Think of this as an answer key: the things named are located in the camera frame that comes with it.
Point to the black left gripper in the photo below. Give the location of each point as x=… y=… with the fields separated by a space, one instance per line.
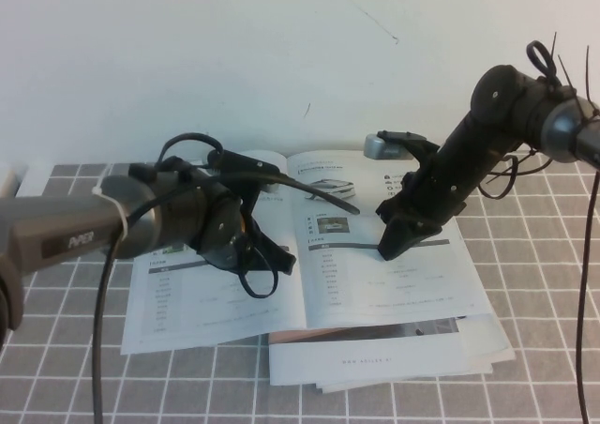
x=244 y=252

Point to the white booklet with web address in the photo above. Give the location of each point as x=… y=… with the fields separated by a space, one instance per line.
x=365 y=367

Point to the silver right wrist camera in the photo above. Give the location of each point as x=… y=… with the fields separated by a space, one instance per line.
x=382 y=149

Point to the beige box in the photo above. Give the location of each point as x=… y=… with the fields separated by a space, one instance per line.
x=8 y=180

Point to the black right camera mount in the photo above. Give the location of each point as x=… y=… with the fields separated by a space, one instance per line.
x=419 y=145

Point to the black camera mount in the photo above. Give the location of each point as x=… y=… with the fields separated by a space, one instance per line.
x=419 y=145
x=244 y=163

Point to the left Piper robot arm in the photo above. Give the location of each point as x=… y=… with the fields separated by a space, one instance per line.
x=56 y=236

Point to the grey white-checked tablecloth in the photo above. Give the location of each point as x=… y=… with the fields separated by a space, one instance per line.
x=539 y=278

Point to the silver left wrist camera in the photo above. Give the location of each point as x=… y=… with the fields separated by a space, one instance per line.
x=269 y=188

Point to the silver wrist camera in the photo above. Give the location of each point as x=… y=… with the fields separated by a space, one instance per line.
x=382 y=149
x=269 y=188

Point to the thick white booklet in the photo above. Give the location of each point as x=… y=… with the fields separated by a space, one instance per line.
x=487 y=344

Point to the black zip tie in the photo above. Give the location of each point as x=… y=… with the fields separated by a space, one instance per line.
x=525 y=171

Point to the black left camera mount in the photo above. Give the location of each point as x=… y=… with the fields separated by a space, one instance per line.
x=244 y=163

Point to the thin white booklet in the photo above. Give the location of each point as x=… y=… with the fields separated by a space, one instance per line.
x=403 y=383

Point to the white product catalogue book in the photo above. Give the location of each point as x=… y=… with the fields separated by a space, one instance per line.
x=398 y=288

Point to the booklet with photo cover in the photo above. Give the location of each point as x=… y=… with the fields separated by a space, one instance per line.
x=408 y=330

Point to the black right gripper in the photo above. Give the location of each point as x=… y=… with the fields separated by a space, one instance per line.
x=426 y=203

